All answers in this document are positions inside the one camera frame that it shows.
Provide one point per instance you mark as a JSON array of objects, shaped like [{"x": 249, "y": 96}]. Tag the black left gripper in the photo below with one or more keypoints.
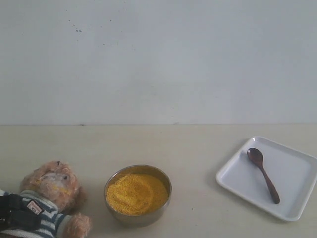
[{"x": 14, "y": 214}]

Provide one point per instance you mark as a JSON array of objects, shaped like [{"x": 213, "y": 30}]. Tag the dark brown wooden spoon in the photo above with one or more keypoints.
[{"x": 256, "y": 157}]

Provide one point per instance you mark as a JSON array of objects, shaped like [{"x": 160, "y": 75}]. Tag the stainless steel bowl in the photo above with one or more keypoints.
[{"x": 146, "y": 219}]

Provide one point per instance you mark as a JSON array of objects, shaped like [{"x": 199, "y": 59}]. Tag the yellow millet grains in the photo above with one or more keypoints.
[{"x": 136, "y": 194}]

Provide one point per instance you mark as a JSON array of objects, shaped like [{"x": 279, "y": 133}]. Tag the white rectangular plastic tray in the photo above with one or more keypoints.
[{"x": 276, "y": 178}]

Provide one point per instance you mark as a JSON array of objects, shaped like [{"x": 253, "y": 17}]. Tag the beige teddy bear striped sweater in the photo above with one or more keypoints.
[{"x": 53, "y": 192}]

